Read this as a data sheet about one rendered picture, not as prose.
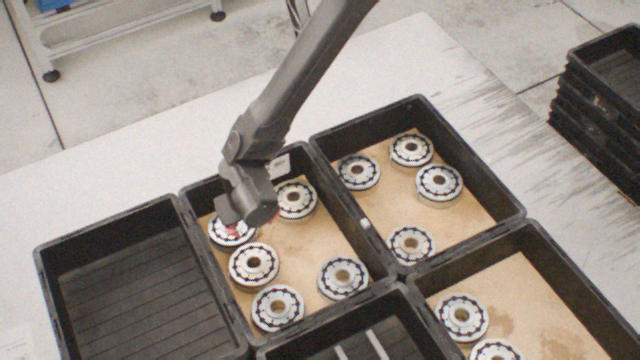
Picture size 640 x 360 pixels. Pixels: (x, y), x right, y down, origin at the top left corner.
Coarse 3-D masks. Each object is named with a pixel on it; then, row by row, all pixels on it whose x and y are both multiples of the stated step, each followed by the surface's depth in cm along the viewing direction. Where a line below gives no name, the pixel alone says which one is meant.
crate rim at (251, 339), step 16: (304, 144) 142; (336, 192) 133; (192, 224) 130; (368, 240) 126; (208, 256) 125; (384, 256) 123; (224, 288) 120; (368, 288) 120; (336, 304) 117; (240, 320) 116; (304, 320) 116; (272, 336) 114
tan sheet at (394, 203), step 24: (384, 144) 155; (384, 168) 150; (384, 192) 146; (408, 192) 145; (384, 216) 141; (408, 216) 141; (432, 216) 141; (456, 216) 141; (480, 216) 141; (384, 240) 138; (456, 240) 137
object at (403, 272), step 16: (416, 96) 150; (368, 112) 147; (384, 112) 148; (432, 112) 147; (336, 128) 145; (448, 128) 143; (464, 144) 141; (320, 160) 139; (480, 160) 137; (336, 176) 136; (496, 176) 135; (352, 208) 131; (496, 224) 127; (464, 240) 125; (432, 256) 123; (400, 272) 121
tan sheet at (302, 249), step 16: (304, 176) 149; (320, 208) 143; (272, 224) 141; (304, 224) 141; (320, 224) 141; (336, 224) 141; (208, 240) 139; (256, 240) 139; (272, 240) 139; (288, 240) 138; (304, 240) 138; (320, 240) 138; (336, 240) 138; (224, 256) 137; (288, 256) 136; (304, 256) 136; (320, 256) 136; (352, 256) 135; (224, 272) 134; (288, 272) 134; (304, 272) 133; (304, 288) 131; (240, 304) 129; (320, 304) 129; (256, 336) 125
